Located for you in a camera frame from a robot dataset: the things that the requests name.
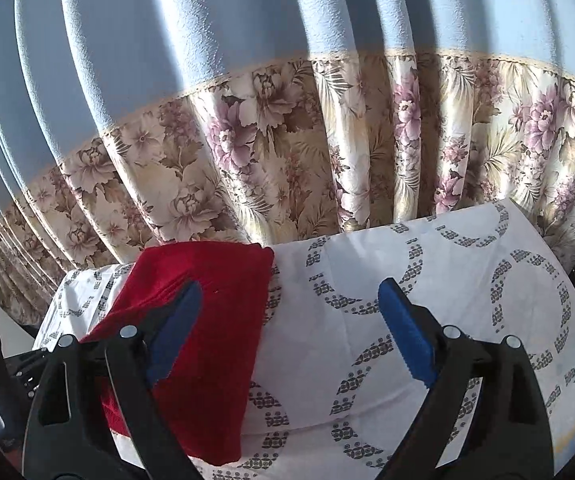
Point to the red knitted sweater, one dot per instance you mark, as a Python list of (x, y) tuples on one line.
[(207, 360)]

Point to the blue and floral curtain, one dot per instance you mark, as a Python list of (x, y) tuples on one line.
[(267, 60)]

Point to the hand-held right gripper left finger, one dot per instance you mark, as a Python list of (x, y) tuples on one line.
[(172, 340)]

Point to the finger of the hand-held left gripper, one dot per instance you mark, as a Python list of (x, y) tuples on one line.
[(29, 370)]

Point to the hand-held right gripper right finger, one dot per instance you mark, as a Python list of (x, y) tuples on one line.
[(412, 340)]

